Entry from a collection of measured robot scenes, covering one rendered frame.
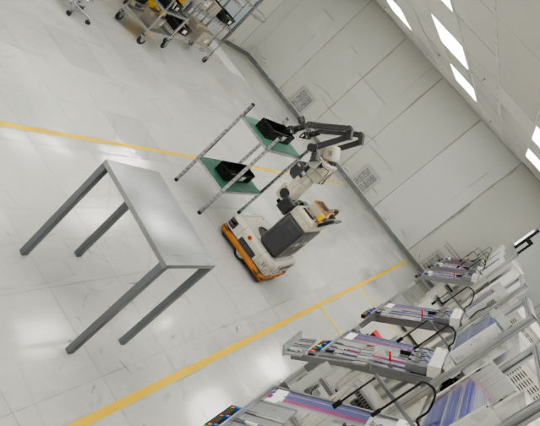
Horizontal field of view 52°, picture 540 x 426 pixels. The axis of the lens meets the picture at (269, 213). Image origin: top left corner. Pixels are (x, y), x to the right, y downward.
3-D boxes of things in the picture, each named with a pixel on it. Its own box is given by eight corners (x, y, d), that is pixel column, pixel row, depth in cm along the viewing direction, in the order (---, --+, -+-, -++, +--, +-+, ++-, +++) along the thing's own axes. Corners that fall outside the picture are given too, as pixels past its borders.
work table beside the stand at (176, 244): (78, 252, 361) (159, 172, 336) (125, 344, 336) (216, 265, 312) (19, 249, 321) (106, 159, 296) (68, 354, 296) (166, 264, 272)
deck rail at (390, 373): (318, 361, 360) (319, 352, 359) (319, 360, 362) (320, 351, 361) (431, 389, 332) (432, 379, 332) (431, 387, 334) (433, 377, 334)
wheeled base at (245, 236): (281, 275, 586) (299, 262, 579) (257, 283, 528) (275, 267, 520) (246, 226, 603) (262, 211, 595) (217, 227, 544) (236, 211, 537)
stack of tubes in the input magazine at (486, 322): (450, 352, 331) (488, 327, 323) (457, 335, 378) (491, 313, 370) (465, 370, 328) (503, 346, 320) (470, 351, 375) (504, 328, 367)
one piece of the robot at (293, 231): (286, 263, 580) (346, 212, 554) (264, 267, 530) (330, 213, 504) (267, 237, 588) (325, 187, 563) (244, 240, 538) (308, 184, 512)
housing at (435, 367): (424, 387, 336) (427, 364, 335) (433, 367, 381) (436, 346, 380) (438, 390, 333) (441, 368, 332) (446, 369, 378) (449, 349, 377)
